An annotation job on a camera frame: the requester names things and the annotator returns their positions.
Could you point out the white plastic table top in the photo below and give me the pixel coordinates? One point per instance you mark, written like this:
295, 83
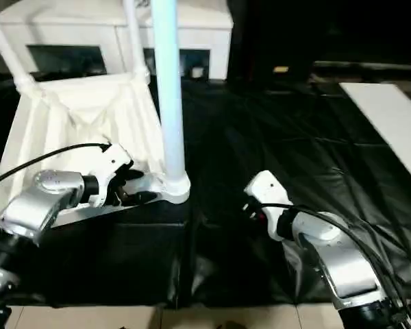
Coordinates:
89, 113

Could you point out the white plastic table leg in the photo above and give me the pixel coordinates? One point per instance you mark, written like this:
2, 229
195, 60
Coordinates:
169, 85
135, 41
10, 51

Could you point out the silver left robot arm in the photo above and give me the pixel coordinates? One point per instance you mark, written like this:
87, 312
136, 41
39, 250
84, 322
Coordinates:
37, 205

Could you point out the black mat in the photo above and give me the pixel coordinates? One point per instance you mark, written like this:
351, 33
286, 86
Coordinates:
277, 154

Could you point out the black speaker with yellow label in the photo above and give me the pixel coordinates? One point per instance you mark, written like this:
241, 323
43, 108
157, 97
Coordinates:
280, 69

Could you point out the white cabinet with glass doors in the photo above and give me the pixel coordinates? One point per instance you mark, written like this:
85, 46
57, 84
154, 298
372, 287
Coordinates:
72, 31

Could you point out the white side table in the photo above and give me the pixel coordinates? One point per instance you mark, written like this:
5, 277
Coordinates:
390, 116

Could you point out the brown low console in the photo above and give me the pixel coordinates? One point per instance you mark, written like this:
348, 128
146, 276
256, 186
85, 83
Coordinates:
370, 66

